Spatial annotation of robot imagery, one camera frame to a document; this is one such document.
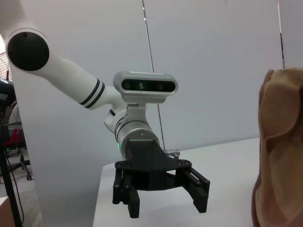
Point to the red cloth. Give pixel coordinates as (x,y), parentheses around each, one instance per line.
(15,137)

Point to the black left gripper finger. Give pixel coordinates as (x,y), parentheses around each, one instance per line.
(132,203)
(201,196)

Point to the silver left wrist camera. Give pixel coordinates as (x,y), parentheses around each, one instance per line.
(142,97)

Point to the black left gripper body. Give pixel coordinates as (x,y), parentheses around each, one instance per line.
(146,153)

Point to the tan brown fabric garment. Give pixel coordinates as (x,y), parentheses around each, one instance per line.
(279,142)

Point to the black office chair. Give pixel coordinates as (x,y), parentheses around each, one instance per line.
(22,162)

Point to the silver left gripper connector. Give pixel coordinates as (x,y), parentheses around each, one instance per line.
(174,152)

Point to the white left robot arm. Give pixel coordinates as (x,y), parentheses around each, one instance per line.
(71,75)

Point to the black pedestal fan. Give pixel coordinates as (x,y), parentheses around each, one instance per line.
(7,89)

